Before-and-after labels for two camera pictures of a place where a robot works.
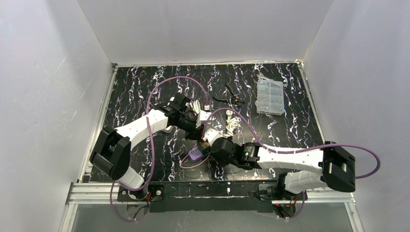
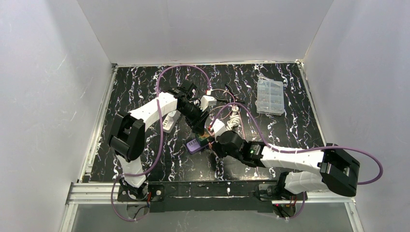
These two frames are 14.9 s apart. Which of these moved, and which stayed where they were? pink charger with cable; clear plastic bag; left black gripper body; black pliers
Moved: pink charger with cable; left black gripper body
Stayed: clear plastic bag; black pliers
